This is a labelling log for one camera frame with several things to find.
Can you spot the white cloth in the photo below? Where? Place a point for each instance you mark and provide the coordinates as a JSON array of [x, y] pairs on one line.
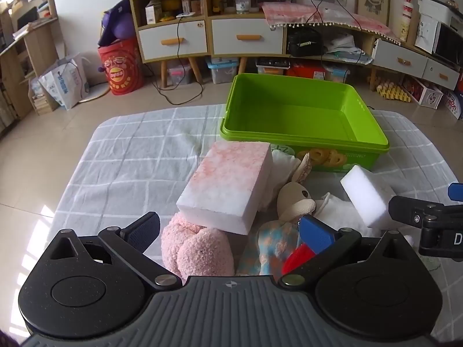
[[336, 211], [280, 166]]

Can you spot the yellow egg tray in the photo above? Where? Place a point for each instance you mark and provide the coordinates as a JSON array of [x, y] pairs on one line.
[[393, 92]]

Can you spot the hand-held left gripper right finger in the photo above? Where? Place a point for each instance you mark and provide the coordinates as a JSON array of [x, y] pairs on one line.
[[315, 232]]

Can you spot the green plastic box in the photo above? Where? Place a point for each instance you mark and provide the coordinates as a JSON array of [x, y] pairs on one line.
[[300, 115]]

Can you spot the pink fluffy plush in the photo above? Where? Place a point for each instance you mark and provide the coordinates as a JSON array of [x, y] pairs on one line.
[[195, 253]]

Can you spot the wooden bookshelf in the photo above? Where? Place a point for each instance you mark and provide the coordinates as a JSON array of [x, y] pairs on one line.
[[21, 50]]

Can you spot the red soft item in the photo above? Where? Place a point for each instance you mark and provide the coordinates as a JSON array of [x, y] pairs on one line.
[[298, 258]]

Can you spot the white paper bag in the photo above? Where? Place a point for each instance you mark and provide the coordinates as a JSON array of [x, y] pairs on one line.
[[65, 83]]

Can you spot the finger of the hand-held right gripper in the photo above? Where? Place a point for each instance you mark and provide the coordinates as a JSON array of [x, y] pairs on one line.
[[405, 209], [456, 191]]

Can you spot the white cup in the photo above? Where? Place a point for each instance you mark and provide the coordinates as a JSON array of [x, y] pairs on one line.
[[243, 6]]

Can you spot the rabbit doll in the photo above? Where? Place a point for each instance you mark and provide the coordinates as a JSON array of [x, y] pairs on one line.
[[294, 198]]

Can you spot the black microwave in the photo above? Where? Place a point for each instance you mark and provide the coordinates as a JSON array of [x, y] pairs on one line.
[[448, 43]]

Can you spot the clear storage box blue lid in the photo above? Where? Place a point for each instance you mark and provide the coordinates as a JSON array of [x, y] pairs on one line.
[[222, 70]]

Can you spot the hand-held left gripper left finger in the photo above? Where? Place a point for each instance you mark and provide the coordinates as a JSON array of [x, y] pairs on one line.
[[141, 228]]

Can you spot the wooden shelf cabinet with drawers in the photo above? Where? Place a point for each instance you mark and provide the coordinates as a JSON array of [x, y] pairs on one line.
[[173, 39]]

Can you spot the red printed bag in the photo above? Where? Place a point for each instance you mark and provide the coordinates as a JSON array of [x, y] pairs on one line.
[[121, 68]]

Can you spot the grey checked blanket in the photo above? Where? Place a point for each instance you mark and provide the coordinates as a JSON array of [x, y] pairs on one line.
[[137, 151]]

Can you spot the purple plush toy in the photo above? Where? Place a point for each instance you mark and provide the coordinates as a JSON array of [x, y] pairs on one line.
[[117, 21]]

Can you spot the white printer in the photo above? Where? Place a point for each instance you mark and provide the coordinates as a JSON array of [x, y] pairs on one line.
[[439, 9]]

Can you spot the black bag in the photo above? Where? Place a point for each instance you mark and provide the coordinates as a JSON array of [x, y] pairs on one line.
[[304, 41]]

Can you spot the folded clothes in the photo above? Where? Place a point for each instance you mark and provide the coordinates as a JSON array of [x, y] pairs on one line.
[[347, 50]]

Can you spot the white yellow bottle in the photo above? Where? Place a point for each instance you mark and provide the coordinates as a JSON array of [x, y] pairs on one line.
[[406, 21]]

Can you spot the small cardboard carton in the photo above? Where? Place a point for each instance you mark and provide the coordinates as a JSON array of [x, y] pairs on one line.
[[153, 12]]

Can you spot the pink white sponge block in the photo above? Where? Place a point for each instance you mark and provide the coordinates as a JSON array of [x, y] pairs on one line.
[[228, 180]]

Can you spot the pink tasselled cloth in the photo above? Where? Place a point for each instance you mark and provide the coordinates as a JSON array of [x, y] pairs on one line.
[[325, 16]]

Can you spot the red white carton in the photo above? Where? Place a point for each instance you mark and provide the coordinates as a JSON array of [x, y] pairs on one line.
[[425, 94]]

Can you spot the low wooden cabinet with drawers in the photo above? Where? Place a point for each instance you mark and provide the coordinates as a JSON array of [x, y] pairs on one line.
[[401, 59]]

